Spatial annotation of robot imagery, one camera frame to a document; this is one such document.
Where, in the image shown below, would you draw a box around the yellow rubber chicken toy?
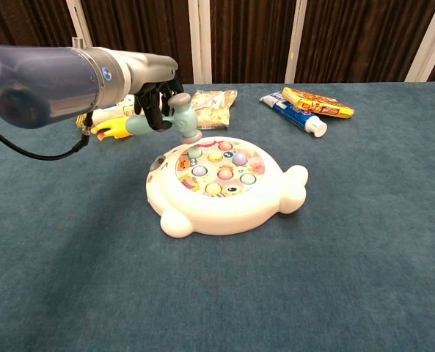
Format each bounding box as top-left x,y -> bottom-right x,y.
90,116 -> 134,142

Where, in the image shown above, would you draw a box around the white post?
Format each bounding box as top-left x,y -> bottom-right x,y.
65,0 -> 93,48
404,0 -> 435,83
187,0 -> 213,85
284,0 -> 308,84

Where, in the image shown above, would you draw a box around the dark brown curtain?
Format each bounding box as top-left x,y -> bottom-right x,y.
0,0 -> 435,85

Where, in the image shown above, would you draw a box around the blue white toothpaste tube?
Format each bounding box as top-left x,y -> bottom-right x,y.
259,91 -> 329,139

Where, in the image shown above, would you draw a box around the white snack package yellow ends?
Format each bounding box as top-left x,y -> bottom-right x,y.
76,94 -> 138,128

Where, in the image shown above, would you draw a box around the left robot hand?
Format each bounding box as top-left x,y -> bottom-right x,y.
127,51 -> 184,133

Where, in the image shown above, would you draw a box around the clear bag of snacks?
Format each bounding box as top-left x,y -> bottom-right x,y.
189,89 -> 238,131

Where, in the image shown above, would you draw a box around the blue table cloth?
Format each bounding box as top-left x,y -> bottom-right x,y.
0,81 -> 435,352

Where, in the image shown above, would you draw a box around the white whack-a-mole toy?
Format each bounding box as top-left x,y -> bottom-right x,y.
145,136 -> 310,239

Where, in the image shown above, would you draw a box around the mint green toy hammer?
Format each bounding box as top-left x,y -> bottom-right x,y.
125,92 -> 203,144

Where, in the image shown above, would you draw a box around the yellow orange snack packet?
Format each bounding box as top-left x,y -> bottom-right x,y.
281,87 -> 355,120

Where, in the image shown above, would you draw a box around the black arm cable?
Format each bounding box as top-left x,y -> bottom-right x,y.
0,111 -> 94,161

